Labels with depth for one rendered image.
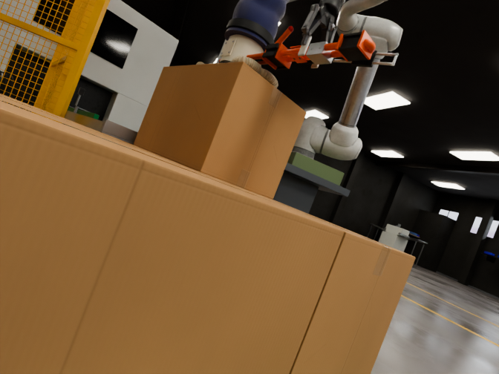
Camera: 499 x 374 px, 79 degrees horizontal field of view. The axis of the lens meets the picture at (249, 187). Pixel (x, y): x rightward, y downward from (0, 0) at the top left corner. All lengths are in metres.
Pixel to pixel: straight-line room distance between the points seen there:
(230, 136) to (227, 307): 0.73
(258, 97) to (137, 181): 0.87
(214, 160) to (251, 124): 0.20
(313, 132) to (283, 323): 1.44
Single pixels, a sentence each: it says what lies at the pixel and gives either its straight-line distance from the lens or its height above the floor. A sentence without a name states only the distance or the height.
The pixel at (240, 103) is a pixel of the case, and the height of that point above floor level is 0.82.
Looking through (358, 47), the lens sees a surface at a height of 1.05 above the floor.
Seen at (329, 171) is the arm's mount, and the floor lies 0.81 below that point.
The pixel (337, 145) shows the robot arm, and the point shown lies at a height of 0.97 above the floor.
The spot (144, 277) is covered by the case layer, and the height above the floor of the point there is 0.42.
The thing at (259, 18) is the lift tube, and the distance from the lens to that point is 1.46.
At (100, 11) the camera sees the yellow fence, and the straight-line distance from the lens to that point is 2.43.
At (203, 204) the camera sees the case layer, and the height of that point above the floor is 0.52.
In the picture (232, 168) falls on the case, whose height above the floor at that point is 0.60.
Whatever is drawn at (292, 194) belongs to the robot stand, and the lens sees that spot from 1.80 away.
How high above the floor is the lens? 0.56
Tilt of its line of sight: level
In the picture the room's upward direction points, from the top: 21 degrees clockwise
